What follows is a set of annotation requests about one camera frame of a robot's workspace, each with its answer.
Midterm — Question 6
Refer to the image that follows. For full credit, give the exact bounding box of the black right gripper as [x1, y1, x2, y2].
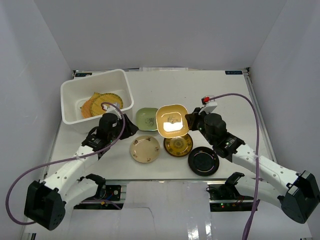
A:
[185, 107, 215, 146]

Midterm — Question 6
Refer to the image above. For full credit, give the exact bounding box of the green square panda dish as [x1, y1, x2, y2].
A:
[135, 107, 158, 132]

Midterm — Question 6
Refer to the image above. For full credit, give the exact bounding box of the yellow square panda dish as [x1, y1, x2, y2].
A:
[155, 104, 189, 139]

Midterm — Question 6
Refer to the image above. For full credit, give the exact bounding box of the round green-rimmed bamboo plate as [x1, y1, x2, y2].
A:
[89, 92, 125, 117]

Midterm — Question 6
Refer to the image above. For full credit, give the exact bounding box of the square green-rimmed bamboo tray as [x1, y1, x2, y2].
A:
[80, 92, 101, 111]

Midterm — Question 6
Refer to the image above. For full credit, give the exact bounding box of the round orange woven plate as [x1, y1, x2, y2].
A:
[80, 98, 95, 119]

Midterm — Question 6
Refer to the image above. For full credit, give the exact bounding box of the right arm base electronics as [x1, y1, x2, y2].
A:
[205, 172, 253, 213]

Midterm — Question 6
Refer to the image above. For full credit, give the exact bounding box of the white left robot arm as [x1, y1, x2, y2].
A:
[24, 113, 139, 231]

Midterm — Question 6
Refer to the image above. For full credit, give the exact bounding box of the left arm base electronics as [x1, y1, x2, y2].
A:
[81, 185, 122, 210]

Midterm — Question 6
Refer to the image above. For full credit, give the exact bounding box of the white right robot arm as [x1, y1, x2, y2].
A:
[185, 112, 320, 224]

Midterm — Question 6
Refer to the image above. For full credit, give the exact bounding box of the white plastic bin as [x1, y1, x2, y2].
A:
[60, 69, 134, 134]

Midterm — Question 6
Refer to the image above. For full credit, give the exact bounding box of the beige round patterned plate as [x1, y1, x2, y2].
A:
[129, 135, 161, 164]

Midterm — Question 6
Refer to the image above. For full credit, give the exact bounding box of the yellow ornate round plate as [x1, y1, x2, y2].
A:
[163, 133, 194, 158]

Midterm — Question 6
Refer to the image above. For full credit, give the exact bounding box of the black round plate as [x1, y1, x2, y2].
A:
[188, 146, 220, 177]

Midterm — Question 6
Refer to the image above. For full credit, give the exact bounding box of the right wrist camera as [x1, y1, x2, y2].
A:
[199, 95, 218, 115]

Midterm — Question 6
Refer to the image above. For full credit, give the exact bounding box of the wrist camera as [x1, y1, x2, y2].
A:
[100, 102, 122, 113]
[199, 95, 218, 115]

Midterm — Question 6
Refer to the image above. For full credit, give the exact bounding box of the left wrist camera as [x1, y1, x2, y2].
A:
[100, 102, 122, 113]

